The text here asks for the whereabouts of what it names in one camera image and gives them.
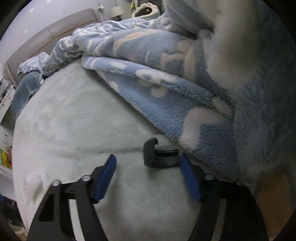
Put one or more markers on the white vanity desk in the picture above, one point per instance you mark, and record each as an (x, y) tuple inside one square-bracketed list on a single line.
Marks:
[(7, 94)]

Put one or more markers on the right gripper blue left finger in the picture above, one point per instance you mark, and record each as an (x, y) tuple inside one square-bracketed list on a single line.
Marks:
[(102, 176)]

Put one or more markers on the blue-grey pillow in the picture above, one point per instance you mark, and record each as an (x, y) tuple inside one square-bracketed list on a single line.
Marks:
[(27, 87)]

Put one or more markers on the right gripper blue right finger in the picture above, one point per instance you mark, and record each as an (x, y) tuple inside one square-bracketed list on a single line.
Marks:
[(191, 181)]

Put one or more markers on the grey-green bed mattress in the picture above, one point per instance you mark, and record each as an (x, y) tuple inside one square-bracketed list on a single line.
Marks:
[(69, 127)]

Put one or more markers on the grey upholstered headboard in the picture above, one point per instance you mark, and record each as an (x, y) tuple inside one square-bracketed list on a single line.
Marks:
[(45, 40)]

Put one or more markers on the yellow painting canvas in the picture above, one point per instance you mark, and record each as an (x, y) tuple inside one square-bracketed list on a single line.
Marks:
[(5, 159)]

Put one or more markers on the bedside lamp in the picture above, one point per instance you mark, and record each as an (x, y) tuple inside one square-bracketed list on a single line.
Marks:
[(116, 13)]

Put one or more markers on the blue cloud-pattern blanket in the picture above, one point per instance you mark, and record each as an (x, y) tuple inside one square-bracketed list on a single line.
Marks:
[(216, 76)]

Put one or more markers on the white cat bed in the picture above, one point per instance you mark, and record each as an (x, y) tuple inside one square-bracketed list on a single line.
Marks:
[(146, 11)]

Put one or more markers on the clear plastic bottle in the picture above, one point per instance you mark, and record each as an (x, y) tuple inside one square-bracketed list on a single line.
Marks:
[(33, 186)]

